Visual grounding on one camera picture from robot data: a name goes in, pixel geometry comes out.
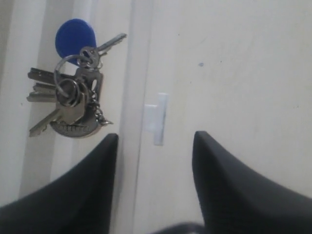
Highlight key bunch with blue tag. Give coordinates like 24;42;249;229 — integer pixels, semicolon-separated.
27;19;127;138

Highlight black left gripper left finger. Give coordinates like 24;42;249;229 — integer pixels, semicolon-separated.
0;134;118;234

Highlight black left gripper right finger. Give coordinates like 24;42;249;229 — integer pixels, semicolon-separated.
192;131;312;234

